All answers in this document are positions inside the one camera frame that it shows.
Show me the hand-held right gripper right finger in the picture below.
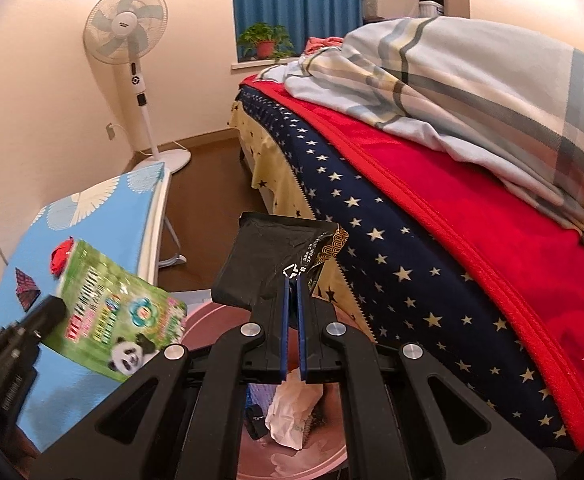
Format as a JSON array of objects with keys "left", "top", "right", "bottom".
[{"left": 297, "top": 276, "right": 558, "bottom": 480}]

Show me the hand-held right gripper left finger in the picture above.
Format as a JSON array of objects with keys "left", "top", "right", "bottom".
[{"left": 32, "top": 276, "right": 289, "bottom": 480}]

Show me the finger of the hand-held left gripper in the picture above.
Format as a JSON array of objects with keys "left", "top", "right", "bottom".
[{"left": 19, "top": 296, "right": 67, "bottom": 346}]

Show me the green panda print packet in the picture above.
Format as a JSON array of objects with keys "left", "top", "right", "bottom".
[{"left": 42, "top": 239, "right": 187, "bottom": 383}]

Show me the black snack packet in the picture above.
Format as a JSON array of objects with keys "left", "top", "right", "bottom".
[{"left": 212, "top": 212, "right": 349, "bottom": 311}]

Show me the white tissue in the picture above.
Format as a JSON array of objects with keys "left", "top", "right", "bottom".
[{"left": 264, "top": 380, "right": 325, "bottom": 451}]

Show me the black strap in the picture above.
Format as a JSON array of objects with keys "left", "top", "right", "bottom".
[{"left": 244, "top": 402, "right": 269, "bottom": 441}]

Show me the dark patterned wrapper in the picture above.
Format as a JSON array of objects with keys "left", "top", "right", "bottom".
[{"left": 14, "top": 267, "right": 41, "bottom": 313}]

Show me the red crumpled wrapper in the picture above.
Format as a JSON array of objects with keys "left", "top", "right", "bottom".
[{"left": 48, "top": 241, "right": 76, "bottom": 277}]

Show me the star print bed sheet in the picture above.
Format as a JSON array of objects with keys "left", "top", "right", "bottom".
[{"left": 227, "top": 87, "right": 580, "bottom": 451}]

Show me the white standing fan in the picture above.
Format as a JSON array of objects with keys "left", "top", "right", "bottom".
[{"left": 82, "top": 0, "right": 193, "bottom": 171}]

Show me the red blanket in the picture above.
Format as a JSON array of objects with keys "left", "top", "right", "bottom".
[{"left": 239, "top": 72, "right": 584, "bottom": 453}]

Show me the potted green plant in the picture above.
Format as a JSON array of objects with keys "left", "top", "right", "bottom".
[{"left": 237, "top": 22, "right": 297, "bottom": 61}]

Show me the plaid quilt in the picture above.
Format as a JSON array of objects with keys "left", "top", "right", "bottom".
[{"left": 259, "top": 16, "right": 584, "bottom": 256}]

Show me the pink cloth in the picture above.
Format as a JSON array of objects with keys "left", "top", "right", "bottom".
[{"left": 304, "top": 35, "right": 345, "bottom": 56}]

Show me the blue curtain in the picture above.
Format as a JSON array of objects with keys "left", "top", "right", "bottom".
[{"left": 231, "top": 0, "right": 403, "bottom": 63}]

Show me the grey cardboard box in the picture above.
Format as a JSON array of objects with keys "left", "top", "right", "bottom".
[{"left": 361, "top": 0, "right": 420, "bottom": 23}]

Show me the white table frame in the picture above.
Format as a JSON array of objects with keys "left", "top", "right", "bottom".
[{"left": 139, "top": 170, "right": 189, "bottom": 292}]

